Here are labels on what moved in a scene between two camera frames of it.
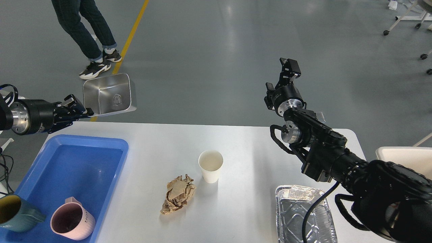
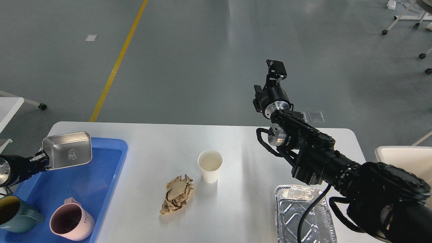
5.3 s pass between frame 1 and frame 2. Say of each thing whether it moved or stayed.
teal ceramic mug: stayed
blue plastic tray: stayed
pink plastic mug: stayed
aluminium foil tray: stayed
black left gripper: moved
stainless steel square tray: moved
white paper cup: stayed
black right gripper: moved
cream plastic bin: stayed
